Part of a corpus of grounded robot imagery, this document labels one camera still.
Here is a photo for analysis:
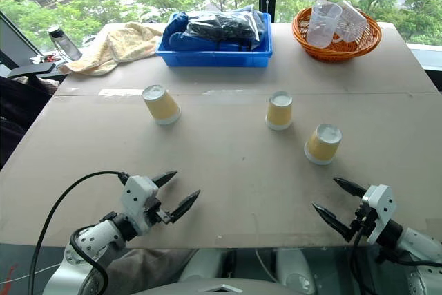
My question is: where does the thin white cable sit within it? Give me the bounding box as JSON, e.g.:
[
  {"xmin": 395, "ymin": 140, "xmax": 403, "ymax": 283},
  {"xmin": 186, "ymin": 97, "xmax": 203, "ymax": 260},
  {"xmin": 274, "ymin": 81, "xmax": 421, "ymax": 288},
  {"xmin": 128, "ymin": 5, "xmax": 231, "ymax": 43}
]
[{"xmin": 254, "ymin": 249, "xmax": 279, "ymax": 284}]

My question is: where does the yellow paper cup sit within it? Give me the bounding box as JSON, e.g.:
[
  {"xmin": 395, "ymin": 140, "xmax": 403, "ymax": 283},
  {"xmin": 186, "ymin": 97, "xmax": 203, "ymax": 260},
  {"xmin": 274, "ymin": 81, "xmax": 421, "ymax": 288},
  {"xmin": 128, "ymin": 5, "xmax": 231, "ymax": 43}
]
[
  {"xmin": 265, "ymin": 91, "xmax": 294, "ymax": 132},
  {"xmin": 303, "ymin": 122, "xmax": 343, "ymax": 166},
  {"xmin": 140, "ymin": 84, "xmax": 182, "ymax": 126}
]

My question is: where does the black item in clear bag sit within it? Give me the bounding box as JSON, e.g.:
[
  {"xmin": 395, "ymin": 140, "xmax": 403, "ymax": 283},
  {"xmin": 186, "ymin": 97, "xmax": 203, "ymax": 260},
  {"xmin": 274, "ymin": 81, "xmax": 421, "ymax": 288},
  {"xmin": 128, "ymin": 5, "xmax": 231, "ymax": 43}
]
[{"xmin": 185, "ymin": 11, "xmax": 260, "ymax": 43}]

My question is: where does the clear water bottle black cap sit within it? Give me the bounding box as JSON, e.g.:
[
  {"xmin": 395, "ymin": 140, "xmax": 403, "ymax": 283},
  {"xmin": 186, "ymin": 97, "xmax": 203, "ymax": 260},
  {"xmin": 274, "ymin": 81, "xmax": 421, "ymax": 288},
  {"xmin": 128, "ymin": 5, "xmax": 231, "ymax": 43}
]
[{"xmin": 47, "ymin": 25, "xmax": 84, "ymax": 62}]

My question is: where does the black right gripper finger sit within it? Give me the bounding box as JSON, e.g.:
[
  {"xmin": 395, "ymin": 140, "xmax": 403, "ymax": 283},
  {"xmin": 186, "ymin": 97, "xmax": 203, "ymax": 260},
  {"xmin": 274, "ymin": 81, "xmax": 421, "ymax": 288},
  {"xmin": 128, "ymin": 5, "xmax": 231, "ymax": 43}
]
[
  {"xmin": 332, "ymin": 177, "xmax": 368, "ymax": 200},
  {"xmin": 311, "ymin": 202, "xmax": 354, "ymax": 242}
]

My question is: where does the clear ribbed plastic cup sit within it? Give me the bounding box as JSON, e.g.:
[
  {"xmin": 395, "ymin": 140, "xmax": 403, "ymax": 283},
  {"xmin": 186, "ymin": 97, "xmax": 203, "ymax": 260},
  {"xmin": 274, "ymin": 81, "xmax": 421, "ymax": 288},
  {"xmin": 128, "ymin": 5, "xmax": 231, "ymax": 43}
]
[{"xmin": 330, "ymin": 0, "xmax": 369, "ymax": 44}]

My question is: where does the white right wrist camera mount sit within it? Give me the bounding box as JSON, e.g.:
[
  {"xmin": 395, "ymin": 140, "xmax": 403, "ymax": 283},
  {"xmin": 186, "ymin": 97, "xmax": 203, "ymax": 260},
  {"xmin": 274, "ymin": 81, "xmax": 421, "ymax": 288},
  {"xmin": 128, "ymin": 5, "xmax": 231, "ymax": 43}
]
[{"xmin": 360, "ymin": 184, "xmax": 395, "ymax": 245}]

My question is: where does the blue plastic bin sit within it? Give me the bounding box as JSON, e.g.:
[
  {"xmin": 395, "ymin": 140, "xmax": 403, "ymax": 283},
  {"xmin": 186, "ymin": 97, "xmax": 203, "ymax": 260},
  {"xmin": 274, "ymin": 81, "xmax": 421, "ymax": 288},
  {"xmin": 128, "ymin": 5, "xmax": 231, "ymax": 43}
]
[{"xmin": 154, "ymin": 11, "xmax": 274, "ymax": 68}]

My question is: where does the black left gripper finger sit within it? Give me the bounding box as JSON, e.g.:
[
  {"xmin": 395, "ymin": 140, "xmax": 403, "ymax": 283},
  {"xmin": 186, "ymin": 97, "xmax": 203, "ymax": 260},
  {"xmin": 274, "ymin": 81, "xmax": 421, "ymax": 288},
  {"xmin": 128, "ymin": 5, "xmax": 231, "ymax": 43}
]
[
  {"xmin": 168, "ymin": 189, "xmax": 202, "ymax": 225},
  {"xmin": 151, "ymin": 170, "xmax": 178, "ymax": 188}
]

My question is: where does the black chair armrest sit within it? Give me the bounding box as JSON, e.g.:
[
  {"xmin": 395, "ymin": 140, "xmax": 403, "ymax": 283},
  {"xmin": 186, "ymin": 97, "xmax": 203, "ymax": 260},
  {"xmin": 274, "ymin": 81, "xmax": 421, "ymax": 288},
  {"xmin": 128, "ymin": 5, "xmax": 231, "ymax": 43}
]
[{"xmin": 7, "ymin": 62, "xmax": 57, "ymax": 79}]

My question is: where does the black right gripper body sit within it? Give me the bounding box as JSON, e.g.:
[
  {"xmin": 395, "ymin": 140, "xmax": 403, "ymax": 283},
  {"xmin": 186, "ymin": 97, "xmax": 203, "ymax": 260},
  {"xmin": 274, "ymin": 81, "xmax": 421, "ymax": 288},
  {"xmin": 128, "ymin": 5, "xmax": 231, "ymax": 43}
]
[{"xmin": 349, "ymin": 200, "xmax": 378, "ymax": 240}]

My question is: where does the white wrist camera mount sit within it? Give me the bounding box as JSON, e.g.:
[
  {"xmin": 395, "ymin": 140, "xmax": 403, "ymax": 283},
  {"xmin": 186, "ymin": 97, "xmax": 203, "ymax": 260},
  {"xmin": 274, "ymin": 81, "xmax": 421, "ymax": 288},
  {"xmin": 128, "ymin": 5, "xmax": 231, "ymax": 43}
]
[
  {"xmin": 360, "ymin": 184, "xmax": 395, "ymax": 245},
  {"xmin": 119, "ymin": 175, "xmax": 162, "ymax": 234}
]

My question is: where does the clear plastic measuring cup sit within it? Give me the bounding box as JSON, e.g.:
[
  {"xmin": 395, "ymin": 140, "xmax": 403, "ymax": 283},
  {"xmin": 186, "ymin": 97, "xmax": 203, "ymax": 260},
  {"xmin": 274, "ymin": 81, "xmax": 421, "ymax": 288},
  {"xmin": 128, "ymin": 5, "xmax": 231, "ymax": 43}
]
[{"xmin": 306, "ymin": 1, "xmax": 343, "ymax": 49}]

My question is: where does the dark office chair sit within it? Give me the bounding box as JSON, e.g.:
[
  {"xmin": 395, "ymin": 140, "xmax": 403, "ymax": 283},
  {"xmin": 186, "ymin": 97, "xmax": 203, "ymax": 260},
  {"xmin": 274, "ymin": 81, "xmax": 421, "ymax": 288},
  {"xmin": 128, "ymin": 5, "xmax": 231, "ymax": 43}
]
[{"xmin": 0, "ymin": 75, "xmax": 61, "ymax": 169}]

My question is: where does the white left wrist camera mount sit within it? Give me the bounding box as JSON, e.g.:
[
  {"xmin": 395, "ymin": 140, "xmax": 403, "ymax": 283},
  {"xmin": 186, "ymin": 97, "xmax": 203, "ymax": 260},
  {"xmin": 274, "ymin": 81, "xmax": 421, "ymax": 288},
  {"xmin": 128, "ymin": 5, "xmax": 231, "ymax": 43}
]
[{"xmin": 119, "ymin": 175, "xmax": 162, "ymax": 234}]

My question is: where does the orange woven basket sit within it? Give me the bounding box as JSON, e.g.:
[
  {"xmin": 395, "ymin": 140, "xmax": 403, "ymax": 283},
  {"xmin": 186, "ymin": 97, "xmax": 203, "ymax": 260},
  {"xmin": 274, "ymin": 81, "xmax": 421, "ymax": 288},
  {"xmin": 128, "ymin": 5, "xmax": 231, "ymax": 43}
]
[{"xmin": 291, "ymin": 6, "xmax": 383, "ymax": 64}]

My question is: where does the pale yellow towel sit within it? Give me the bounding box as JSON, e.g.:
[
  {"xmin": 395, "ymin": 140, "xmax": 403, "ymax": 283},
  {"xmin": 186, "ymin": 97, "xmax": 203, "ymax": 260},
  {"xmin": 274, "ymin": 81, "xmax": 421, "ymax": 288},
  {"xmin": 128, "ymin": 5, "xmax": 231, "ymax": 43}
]
[{"xmin": 59, "ymin": 21, "xmax": 164, "ymax": 77}]

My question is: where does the silver robot torso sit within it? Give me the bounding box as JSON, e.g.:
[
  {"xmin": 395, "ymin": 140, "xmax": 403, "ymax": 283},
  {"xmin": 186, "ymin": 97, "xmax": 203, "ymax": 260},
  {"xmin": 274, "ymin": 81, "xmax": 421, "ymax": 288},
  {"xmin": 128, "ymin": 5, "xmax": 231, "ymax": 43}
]
[{"xmin": 130, "ymin": 248, "xmax": 320, "ymax": 295}]

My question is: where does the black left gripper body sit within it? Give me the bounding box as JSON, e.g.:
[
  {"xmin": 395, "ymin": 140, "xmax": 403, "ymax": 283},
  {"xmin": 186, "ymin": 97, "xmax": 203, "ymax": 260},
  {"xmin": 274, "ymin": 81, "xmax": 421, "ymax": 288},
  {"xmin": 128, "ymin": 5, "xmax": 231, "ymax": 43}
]
[{"xmin": 146, "ymin": 199, "xmax": 173, "ymax": 229}]

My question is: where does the grey brown cloth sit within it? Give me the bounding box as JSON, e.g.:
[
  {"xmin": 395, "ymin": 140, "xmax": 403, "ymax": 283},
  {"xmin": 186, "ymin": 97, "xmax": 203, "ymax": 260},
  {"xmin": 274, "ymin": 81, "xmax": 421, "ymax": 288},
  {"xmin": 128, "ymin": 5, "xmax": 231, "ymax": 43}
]
[{"xmin": 106, "ymin": 248, "xmax": 200, "ymax": 295}]

